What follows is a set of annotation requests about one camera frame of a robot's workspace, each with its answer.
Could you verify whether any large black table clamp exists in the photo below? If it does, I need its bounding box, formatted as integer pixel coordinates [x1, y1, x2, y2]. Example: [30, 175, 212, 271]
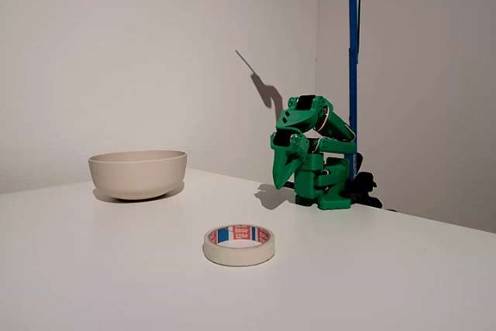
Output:
[346, 151, 384, 209]

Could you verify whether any beige masking tape roll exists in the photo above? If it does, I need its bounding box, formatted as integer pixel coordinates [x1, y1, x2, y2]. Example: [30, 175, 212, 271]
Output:
[202, 224, 277, 267]

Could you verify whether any blue upright pole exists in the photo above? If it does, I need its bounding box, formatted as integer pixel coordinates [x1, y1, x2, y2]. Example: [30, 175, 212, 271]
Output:
[346, 0, 362, 183]

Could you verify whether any black cable on pole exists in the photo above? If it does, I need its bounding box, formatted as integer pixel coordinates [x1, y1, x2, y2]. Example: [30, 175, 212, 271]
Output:
[354, 0, 363, 64]

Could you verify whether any beige bowl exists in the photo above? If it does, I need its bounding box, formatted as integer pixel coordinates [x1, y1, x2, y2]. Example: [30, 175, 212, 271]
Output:
[88, 149, 188, 202]

